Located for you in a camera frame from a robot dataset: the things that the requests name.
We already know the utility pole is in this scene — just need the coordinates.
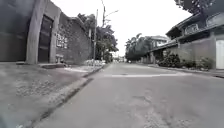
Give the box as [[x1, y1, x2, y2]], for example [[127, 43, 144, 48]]
[[93, 8, 99, 61]]

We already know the tree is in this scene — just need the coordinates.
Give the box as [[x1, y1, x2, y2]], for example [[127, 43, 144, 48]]
[[173, 0, 218, 16]]

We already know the grey concrete sidewalk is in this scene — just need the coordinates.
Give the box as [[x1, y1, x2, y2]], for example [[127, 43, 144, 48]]
[[0, 63, 104, 128]]

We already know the grey concrete road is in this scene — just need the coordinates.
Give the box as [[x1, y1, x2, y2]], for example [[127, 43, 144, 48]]
[[33, 62, 224, 128]]

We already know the pile of rubble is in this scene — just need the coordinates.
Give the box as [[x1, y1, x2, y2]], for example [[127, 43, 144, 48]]
[[83, 58, 107, 67]]

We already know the group of trees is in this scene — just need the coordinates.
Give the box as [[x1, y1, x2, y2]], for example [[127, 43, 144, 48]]
[[77, 13, 119, 64], [124, 32, 154, 63]]

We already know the grey building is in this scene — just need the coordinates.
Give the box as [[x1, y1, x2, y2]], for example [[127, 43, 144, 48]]
[[148, 0, 224, 70]]

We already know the row of bushes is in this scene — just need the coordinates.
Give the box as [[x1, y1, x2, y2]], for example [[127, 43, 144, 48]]
[[156, 52, 214, 70]]

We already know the dark walled building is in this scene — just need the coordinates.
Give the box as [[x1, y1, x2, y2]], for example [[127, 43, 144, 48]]
[[0, 0, 95, 66]]

